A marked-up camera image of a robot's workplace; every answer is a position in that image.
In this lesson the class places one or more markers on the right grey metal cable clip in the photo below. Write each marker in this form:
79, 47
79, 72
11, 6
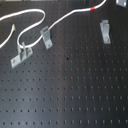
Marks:
105, 28

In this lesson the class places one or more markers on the left grey metal cable clip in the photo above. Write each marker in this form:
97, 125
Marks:
23, 54

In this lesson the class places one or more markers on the grey metal cable clip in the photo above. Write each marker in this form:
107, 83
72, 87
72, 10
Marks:
23, 54
105, 28
45, 33

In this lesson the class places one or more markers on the grey metal clip top corner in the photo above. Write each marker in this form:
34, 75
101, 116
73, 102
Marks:
121, 3

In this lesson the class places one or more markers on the middle grey metal cable clip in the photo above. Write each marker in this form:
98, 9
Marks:
45, 33

